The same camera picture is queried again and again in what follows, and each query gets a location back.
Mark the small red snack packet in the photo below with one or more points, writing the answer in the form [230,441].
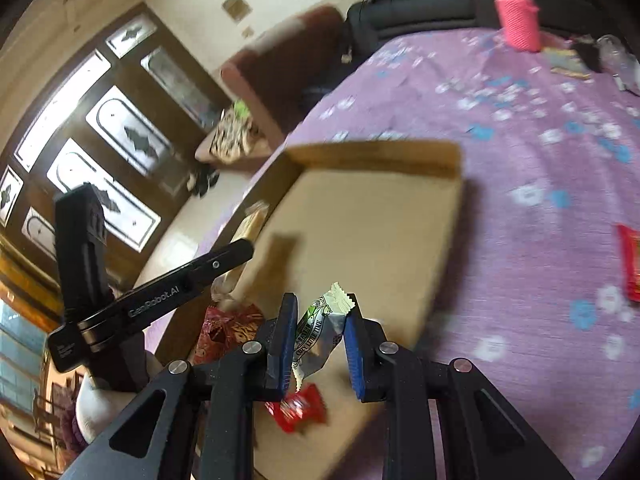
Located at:
[300,407]

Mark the black pouch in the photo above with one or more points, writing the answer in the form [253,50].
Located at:
[590,55]

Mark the pile of patterned clothes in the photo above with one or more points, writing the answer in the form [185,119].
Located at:
[230,135]

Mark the wall switch plate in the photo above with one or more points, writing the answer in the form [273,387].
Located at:
[235,6]

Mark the shallow cardboard box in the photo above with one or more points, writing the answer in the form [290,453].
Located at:
[360,240]

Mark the thin book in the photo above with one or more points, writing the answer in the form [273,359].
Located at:
[562,62]

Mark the beige snack packet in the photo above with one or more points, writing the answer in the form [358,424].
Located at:
[250,225]

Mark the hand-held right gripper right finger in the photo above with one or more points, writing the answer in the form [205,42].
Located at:
[355,355]

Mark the brown armchair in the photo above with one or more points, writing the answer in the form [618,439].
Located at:
[280,70]

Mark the clear plastic bottle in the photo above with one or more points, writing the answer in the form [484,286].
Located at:
[617,57]

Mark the dark red patterned packet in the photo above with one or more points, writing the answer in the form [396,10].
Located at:
[225,330]

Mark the pair of dark shoes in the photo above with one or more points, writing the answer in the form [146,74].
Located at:
[202,182]

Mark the wooden door glass panes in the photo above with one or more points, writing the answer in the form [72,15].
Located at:
[130,130]

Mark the green white candy packet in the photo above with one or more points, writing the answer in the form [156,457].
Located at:
[320,330]

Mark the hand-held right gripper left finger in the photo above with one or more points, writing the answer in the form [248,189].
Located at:
[285,340]

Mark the purple floral bedsheet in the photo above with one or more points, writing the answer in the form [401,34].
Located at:
[525,150]

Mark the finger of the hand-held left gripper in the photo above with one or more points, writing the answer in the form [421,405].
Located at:
[225,262]

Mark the black leather sofa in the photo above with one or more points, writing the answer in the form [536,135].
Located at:
[430,10]

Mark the red packet green label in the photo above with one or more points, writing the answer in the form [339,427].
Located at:
[631,265]

